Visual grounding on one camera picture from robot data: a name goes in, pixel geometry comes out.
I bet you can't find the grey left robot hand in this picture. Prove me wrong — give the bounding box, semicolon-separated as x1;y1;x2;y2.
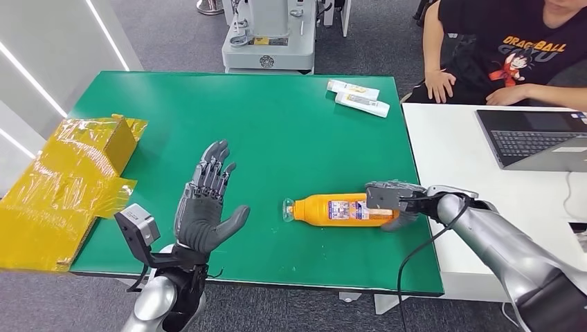
173;139;251;255

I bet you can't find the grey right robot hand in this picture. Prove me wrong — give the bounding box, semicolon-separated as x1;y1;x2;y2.
365;180;430;233

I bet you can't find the orange plastic bottle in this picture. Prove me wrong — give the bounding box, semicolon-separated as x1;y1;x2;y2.
282;192;401;228

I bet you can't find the white desk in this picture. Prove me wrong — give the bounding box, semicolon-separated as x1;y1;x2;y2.
401;102;587;304

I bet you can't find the green top table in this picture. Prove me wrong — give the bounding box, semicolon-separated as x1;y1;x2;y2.
69;70;445;315

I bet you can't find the white cosmetic tube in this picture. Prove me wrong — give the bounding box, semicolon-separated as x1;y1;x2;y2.
334;91;391;119
326;78;381;102

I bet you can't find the yellow taped cardboard box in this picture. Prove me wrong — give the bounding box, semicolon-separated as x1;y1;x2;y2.
0;114;149;275

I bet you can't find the grey laptop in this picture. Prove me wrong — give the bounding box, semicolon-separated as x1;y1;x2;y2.
476;109;587;173

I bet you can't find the black white desk device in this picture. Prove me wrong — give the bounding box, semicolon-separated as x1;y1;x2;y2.
568;222;587;253

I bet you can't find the grey white machine base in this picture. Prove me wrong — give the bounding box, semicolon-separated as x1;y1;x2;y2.
222;0;317;75

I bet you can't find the white furniture panel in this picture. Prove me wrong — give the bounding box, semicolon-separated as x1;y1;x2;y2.
323;0;352;37

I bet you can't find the person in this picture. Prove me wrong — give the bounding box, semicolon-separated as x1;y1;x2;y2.
403;0;587;111

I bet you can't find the chrome stand base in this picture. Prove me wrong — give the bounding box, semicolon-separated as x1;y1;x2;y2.
196;0;226;16

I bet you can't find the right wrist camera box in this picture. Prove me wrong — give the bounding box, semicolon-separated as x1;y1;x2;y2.
365;185;427;212

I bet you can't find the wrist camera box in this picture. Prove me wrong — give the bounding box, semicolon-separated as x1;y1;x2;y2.
114;203;161;268
365;185;427;212

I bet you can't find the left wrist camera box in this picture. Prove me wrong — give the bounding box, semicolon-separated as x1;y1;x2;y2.
114;203;161;268

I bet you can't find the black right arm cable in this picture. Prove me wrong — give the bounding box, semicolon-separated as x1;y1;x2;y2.
396;196;471;332

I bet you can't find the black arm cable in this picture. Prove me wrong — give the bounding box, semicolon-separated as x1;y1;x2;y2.
126;264;150;294
396;196;471;332

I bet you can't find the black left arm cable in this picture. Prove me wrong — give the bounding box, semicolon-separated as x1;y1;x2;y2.
126;264;150;294

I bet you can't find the white cable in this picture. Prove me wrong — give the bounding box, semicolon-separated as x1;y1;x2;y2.
561;172;587;221

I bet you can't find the wall light strip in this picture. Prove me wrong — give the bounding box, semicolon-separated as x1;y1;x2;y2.
0;41;69;119
0;128;37;159
84;0;131;72

